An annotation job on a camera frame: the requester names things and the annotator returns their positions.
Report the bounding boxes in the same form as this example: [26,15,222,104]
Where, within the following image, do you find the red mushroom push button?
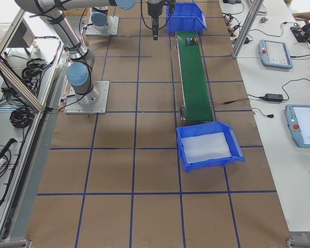
[185,37,198,44]

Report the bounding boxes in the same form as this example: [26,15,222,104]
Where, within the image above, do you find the aluminium frame post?
[231,0,263,58]

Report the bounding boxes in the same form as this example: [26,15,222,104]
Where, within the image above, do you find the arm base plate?
[86,14,119,36]
[64,81,110,114]

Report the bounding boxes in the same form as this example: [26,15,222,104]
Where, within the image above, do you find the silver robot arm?
[90,1,165,40]
[16,1,135,105]

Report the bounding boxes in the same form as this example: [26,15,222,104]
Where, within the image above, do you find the coiled black cables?
[9,107,32,129]

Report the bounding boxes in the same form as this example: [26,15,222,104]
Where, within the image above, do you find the grey control box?
[8,19,35,48]

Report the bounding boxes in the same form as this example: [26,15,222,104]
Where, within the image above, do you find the blue bin with foam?
[176,121,245,173]

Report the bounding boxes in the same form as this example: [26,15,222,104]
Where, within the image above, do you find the yellow mushroom push button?
[185,42,195,46]

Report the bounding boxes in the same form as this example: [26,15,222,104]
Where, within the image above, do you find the black power adapter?
[264,93,284,102]

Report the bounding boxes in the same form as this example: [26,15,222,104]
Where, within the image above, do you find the near teach pendant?
[285,104,310,148]

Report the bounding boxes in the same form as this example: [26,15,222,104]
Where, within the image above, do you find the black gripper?
[146,0,163,40]

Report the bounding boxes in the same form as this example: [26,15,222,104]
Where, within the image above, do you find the white foam pad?
[182,132,231,164]

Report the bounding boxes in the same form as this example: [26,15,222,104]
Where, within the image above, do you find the far teach pendant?
[258,39,293,69]

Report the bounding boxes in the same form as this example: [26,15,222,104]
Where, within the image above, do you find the blue bin far end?
[166,2,207,34]

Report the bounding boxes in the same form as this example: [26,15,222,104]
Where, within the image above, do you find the green conveyor belt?
[176,31,214,122]

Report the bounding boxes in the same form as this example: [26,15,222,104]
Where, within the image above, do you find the teach pendant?
[258,39,293,69]
[285,104,310,148]

